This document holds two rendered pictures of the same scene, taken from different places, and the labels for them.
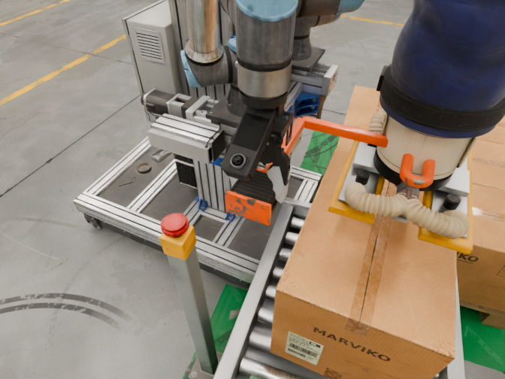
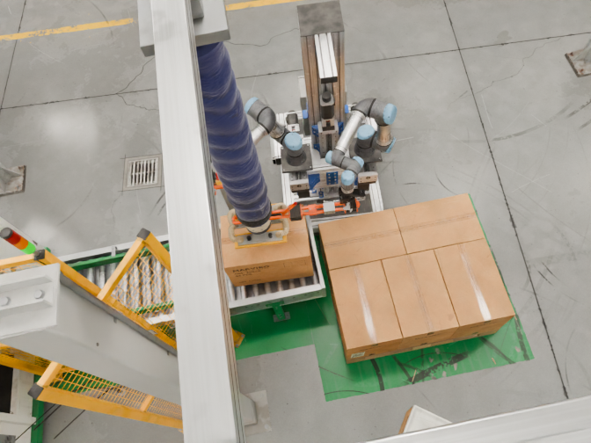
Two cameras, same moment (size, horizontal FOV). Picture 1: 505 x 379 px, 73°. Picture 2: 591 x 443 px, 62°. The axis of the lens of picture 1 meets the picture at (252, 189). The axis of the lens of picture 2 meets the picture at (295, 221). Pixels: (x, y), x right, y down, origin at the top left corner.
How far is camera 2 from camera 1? 3.00 m
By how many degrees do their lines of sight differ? 43
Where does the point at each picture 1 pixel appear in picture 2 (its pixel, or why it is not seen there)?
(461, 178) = (259, 237)
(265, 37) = not seen: hidden behind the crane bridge
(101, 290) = not seen: hidden behind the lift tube
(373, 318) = (224, 244)
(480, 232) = (347, 303)
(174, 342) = not seen: hidden behind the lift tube
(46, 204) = (279, 98)
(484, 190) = (387, 301)
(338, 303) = (224, 234)
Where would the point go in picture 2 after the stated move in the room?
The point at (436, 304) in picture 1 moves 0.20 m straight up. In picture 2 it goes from (238, 259) to (232, 248)
